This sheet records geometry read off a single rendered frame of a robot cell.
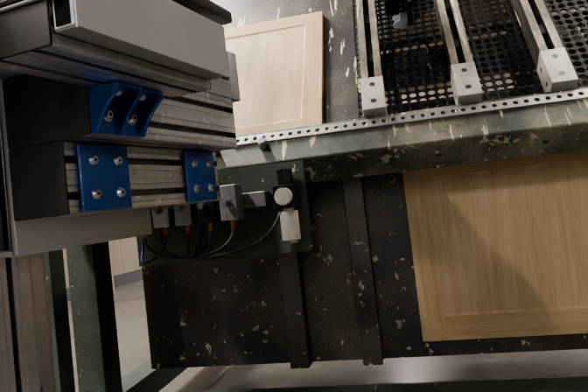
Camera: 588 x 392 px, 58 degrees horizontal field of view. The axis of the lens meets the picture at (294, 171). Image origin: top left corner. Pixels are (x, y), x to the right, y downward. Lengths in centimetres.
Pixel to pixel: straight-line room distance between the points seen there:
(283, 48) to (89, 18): 133
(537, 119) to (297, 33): 84
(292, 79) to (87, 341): 99
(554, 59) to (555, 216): 44
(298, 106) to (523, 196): 70
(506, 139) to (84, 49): 109
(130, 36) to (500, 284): 134
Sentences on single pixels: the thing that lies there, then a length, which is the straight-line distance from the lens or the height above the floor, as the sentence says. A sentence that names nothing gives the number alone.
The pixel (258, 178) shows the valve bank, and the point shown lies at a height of 78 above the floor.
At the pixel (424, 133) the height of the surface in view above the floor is 84.
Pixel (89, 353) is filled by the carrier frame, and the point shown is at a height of 33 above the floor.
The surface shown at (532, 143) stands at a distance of 144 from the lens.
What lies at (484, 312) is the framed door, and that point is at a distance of 167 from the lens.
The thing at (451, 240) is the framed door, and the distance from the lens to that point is 163.
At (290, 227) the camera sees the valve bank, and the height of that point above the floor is 64.
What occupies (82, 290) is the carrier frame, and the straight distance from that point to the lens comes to 171.
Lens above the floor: 71
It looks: 3 degrees up
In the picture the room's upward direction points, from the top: 6 degrees counter-clockwise
